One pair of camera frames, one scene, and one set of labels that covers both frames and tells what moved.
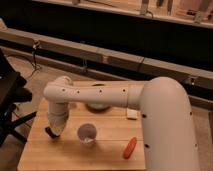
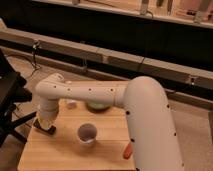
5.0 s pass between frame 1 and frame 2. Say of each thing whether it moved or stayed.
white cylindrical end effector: moved
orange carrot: stayed
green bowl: stayed
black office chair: stayed
